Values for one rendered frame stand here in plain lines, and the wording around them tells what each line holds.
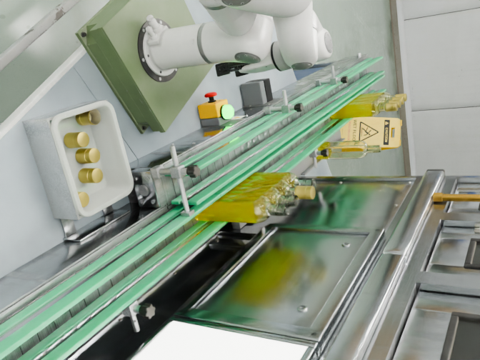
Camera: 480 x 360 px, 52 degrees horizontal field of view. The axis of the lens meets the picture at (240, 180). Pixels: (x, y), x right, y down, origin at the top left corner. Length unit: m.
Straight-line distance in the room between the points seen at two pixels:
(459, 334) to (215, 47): 0.76
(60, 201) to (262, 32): 0.56
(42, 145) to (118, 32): 0.31
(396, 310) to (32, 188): 0.79
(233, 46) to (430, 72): 5.99
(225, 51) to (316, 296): 0.56
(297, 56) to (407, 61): 5.97
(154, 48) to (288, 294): 0.66
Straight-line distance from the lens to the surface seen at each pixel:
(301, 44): 1.06
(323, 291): 1.09
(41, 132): 1.08
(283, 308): 1.05
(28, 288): 0.99
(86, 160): 1.14
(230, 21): 1.00
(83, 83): 1.22
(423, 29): 6.94
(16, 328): 0.92
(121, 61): 1.20
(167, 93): 1.30
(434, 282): 1.14
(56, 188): 1.10
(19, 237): 1.11
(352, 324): 0.98
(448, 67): 6.96
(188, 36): 1.18
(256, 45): 1.09
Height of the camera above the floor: 1.66
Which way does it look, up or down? 32 degrees down
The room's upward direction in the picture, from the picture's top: 90 degrees clockwise
